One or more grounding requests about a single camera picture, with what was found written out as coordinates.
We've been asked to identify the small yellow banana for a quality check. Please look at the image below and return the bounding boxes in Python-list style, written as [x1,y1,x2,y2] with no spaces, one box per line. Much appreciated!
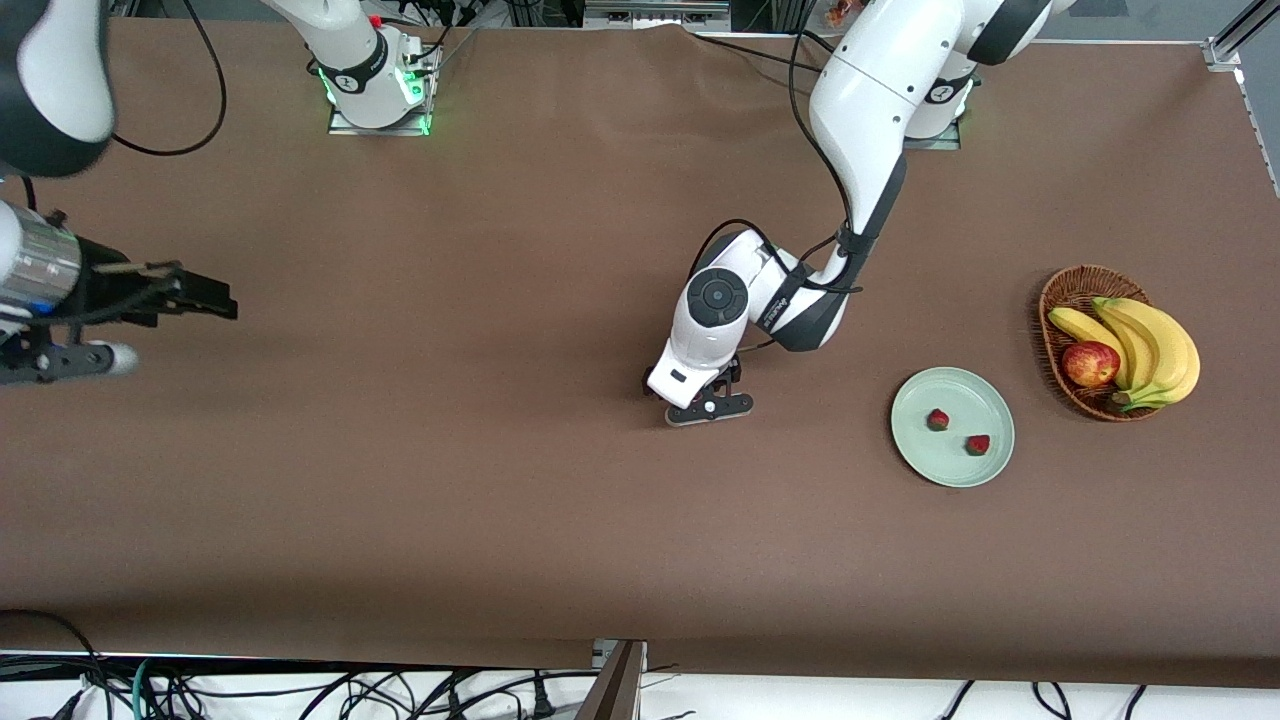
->
[1048,306,1133,391]

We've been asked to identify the pale green round plate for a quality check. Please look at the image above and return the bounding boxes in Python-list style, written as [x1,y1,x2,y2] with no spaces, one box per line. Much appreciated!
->
[890,366,1016,489]

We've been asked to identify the grey metal box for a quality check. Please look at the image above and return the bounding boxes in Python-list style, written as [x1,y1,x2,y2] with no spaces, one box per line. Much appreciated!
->
[583,0,732,31]

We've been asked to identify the brown post with bracket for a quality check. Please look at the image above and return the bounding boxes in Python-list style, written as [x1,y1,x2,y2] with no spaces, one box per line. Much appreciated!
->
[575,638,649,720]

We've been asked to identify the brown wicker basket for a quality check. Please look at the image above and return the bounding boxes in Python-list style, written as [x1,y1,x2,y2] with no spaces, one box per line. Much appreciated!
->
[1038,264,1166,423]

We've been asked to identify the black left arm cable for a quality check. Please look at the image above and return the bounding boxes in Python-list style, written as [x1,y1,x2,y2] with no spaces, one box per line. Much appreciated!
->
[688,28,866,353]

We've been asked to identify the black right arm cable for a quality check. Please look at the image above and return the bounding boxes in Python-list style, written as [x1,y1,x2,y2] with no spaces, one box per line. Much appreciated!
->
[0,0,228,326]

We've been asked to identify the thin black table cable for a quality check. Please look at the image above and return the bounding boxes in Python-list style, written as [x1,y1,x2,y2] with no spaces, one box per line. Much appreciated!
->
[690,33,826,73]

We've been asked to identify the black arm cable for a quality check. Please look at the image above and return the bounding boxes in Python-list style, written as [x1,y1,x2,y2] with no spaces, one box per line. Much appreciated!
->
[0,0,228,326]
[688,28,866,353]

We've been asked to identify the brown table cloth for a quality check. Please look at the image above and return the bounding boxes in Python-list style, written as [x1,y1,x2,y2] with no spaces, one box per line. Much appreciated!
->
[0,20,1280,691]

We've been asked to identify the red apple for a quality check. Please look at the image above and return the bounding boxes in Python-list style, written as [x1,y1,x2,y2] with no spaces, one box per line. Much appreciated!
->
[1061,340,1122,390]

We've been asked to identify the black looped floor cable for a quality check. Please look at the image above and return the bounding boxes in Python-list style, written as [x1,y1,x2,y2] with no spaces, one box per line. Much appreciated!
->
[0,608,106,720]

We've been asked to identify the aluminium frame corner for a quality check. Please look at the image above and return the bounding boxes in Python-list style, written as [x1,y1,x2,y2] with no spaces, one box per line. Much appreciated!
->
[1205,0,1280,73]

